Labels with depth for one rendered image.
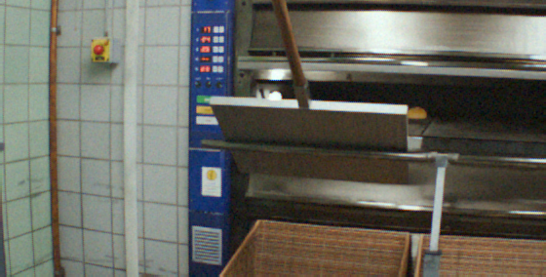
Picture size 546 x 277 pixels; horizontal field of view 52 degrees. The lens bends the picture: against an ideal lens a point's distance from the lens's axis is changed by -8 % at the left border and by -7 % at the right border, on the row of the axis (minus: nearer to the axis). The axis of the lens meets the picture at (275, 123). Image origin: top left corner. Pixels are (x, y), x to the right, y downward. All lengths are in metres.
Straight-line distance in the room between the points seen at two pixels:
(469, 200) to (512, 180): 0.16
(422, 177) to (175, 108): 0.95
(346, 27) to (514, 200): 0.83
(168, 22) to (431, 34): 0.98
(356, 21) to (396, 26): 0.14
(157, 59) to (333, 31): 0.69
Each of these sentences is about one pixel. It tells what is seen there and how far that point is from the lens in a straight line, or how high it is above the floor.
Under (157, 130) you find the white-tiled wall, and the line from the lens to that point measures 2.35.
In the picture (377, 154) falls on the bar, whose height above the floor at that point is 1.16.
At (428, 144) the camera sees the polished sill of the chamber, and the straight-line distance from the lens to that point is 2.07.
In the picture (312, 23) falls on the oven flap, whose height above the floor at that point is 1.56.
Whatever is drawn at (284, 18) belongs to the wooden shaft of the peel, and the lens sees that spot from 1.39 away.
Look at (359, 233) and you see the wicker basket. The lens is 2.11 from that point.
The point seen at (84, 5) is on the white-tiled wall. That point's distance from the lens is 2.55.
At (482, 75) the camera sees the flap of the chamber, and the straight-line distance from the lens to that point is 1.91.
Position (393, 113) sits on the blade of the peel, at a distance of 1.59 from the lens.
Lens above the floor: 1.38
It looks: 5 degrees down
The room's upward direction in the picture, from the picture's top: 1 degrees clockwise
